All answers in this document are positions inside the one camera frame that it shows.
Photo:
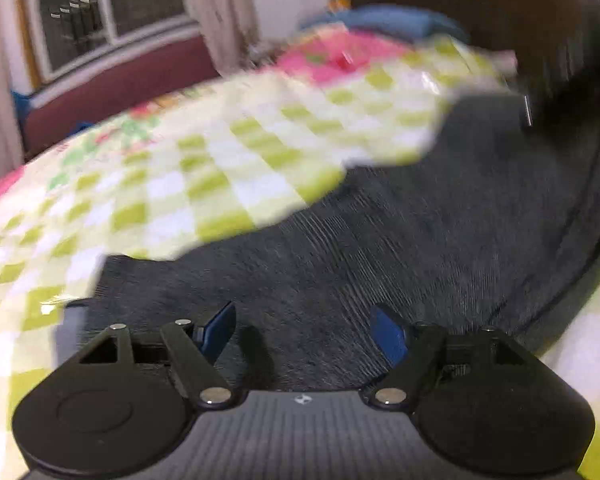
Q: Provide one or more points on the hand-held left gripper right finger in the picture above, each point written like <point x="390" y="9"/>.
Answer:
<point x="387" y="335"/>

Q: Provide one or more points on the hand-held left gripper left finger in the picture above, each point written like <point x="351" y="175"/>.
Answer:
<point x="217" y="329"/>

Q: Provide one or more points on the dark grey pants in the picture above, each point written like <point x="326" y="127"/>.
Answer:
<point x="380" y="240"/>

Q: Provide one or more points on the maroon headboard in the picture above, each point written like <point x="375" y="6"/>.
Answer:
<point x="115" y="90"/>

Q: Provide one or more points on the pink floral bedsheet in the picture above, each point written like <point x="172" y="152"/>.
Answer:
<point x="330" y="57"/>

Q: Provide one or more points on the blue pillow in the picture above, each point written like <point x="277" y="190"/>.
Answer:
<point x="395" y="19"/>

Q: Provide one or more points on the dark brown headboard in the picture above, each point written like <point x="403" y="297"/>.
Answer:
<point x="470" y="15"/>

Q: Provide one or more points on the barred window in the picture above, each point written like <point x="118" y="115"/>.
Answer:
<point x="115" y="5"/>

